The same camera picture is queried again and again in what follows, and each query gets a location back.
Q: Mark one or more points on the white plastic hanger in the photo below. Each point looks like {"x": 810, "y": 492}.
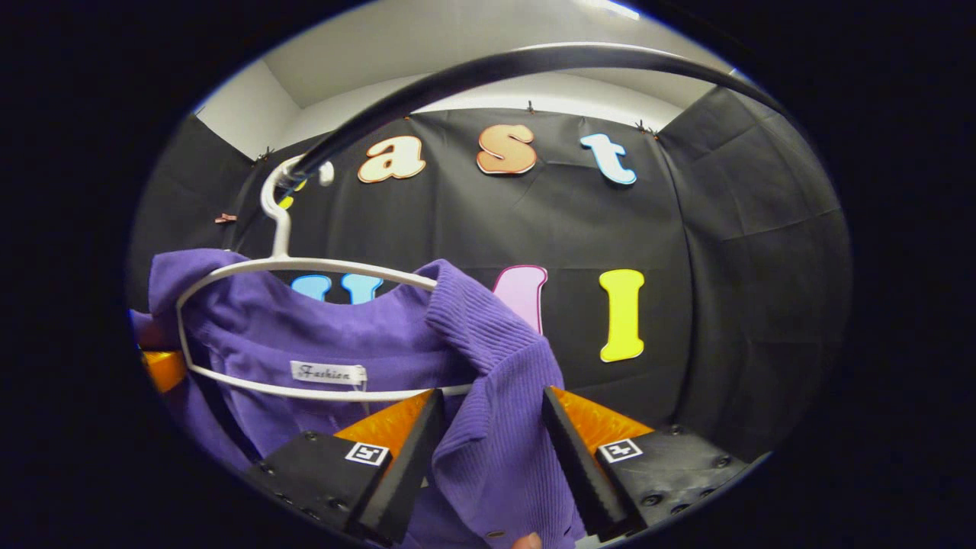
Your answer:
{"x": 281, "y": 232}

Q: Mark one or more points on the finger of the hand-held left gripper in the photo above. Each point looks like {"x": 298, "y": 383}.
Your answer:
{"x": 164, "y": 370}

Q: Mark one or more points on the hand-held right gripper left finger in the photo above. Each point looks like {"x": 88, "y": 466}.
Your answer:
{"x": 396, "y": 480}

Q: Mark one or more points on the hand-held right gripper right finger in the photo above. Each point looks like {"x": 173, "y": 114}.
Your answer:
{"x": 583, "y": 473}

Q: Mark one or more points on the long ceiling light panel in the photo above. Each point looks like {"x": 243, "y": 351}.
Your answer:
{"x": 614, "y": 8}

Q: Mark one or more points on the black clothes rack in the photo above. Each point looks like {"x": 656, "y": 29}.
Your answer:
{"x": 534, "y": 57}

